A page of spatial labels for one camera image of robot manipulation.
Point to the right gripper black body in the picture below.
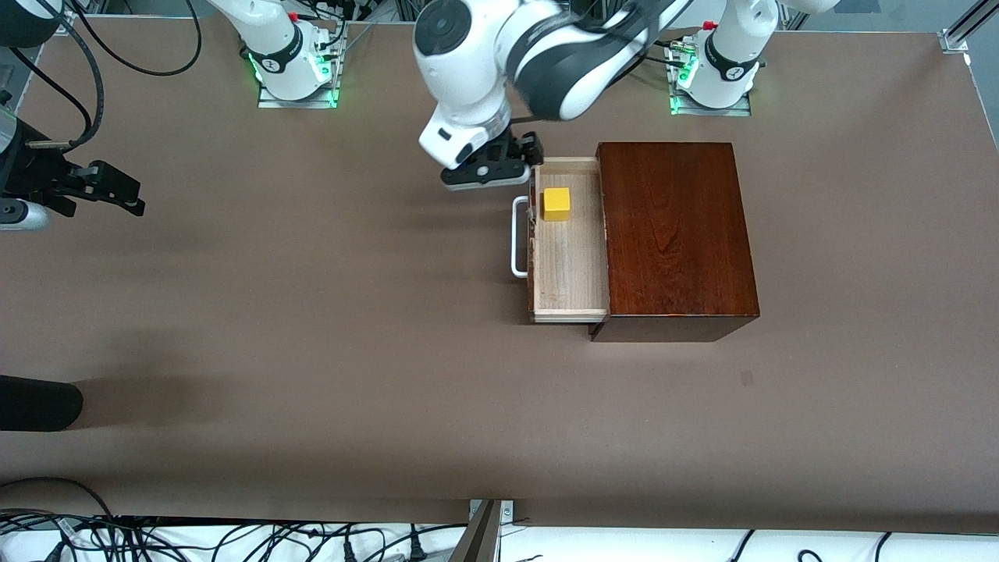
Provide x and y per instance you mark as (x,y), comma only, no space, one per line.
(31,168)

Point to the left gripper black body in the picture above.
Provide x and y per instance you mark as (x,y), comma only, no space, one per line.
(517,147)

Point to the yellow cube block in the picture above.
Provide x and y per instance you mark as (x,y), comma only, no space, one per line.
(556,203)

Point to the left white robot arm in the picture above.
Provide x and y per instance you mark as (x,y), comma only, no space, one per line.
(468,70)

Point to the dark wooden drawer cabinet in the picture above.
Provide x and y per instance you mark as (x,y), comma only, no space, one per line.
(679,234)

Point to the black ribbed cylinder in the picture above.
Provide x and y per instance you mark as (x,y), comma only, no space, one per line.
(39,402)

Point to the brown table cover sheet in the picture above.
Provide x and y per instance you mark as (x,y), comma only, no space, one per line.
(312,312)

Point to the black power plug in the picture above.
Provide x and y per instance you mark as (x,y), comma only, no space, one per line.
(417,552)
(349,553)

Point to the silver frame corner bracket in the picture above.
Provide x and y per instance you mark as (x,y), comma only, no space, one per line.
(70,25)

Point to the small silver corner bracket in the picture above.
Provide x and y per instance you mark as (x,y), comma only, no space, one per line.
(507,511)

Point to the aluminium frame profile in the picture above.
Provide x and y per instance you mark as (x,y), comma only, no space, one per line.
(954,40)

